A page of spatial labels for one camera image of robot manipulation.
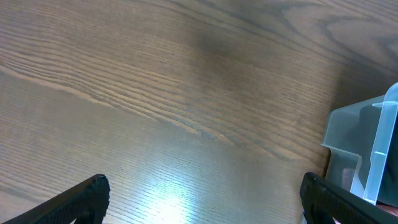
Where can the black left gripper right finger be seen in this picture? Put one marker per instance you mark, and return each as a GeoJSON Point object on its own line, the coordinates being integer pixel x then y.
{"type": "Point", "coordinates": [324, 202]}

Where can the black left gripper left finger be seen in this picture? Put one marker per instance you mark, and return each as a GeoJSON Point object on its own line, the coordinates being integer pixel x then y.
{"type": "Point", "coordinates": [86, 202]}

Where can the pink garment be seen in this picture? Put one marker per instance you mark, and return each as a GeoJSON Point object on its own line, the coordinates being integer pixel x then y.
{"type": "Point", "coordinates": [389, 209]}

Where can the black garment with tape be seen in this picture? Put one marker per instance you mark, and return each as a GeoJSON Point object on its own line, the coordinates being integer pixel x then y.
{"type": "Point", "coordinates": [381, 142]}

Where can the clear plastic storage bin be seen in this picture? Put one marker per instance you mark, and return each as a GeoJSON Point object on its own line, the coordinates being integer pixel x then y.
{"type": "Point", "coordinates": [343, 138]}

